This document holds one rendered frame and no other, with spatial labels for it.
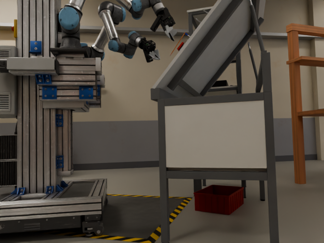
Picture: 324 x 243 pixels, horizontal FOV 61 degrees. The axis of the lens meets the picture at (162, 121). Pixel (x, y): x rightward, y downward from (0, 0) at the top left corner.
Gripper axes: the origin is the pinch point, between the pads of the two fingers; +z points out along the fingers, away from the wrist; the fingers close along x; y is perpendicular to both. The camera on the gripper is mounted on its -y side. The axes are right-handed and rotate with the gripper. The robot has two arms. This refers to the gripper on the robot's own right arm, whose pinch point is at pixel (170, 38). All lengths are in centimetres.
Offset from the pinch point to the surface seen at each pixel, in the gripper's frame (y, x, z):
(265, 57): 44, -27, 46
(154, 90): -15.6, -31.5, 33.2
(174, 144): -18, -33, 65
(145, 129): -178, 310, 4
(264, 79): 38, -28, 56
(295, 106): 63, 180, 81
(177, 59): 3.5, -28.3, 23.6
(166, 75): -6.6, -28.3, 28.2
